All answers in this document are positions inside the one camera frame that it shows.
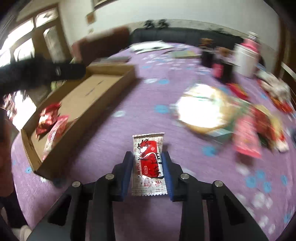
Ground dark red gold snack pack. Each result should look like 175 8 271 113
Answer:
36 102 61 138

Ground pink long snack pack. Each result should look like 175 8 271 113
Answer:
42 115 69 161

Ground round cracker pack green stripe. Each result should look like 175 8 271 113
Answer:
173 84 239 139

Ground red candy bar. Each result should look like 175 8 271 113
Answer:
226 83 249 101

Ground brown armchair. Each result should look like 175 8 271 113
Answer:
71 26 130 66

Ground shallow cardboard box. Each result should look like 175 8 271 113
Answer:
21 64 136 181

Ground purple floral tablecloth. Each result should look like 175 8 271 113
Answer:
11 49 295 240

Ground black smartphone in case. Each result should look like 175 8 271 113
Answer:
91 56 131 64

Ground white red small sachet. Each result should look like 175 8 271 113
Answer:
275 133 289 153

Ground red shiny snack pack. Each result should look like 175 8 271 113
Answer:
253 104 277 149

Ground white paper stack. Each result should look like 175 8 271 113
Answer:
129 41 173 54

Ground black leather sofa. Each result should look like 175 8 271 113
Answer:
129 28 243 49

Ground red foil bag under gloves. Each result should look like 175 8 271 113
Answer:
258 80 294 114

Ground white work gloves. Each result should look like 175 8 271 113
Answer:
256 70 291 102

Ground black tea tin red label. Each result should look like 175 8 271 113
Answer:
212 47 236 84

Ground small book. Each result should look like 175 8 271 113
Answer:
170 50 201 59

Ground white plastic jar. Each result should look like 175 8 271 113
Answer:
234 44 259 78

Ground black tea tin rear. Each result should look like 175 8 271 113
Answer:
200 38 215 68

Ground pink thermos bottle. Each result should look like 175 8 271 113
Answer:
241 32 260 53

